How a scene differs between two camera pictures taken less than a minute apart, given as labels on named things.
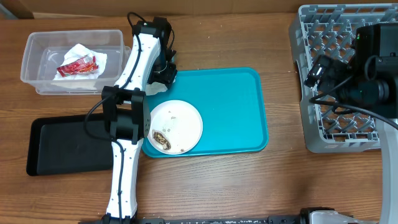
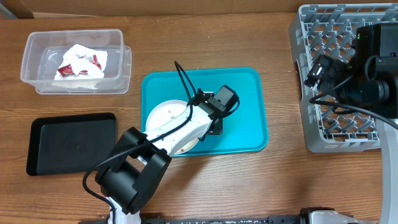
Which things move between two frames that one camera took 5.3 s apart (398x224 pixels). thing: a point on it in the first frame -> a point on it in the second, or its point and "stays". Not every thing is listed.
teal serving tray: x=231 y=101 stays
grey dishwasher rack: x=329 y=30 stays
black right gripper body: x=333 y=74 stays
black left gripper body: x=163 y=70 -> x=219 y=129
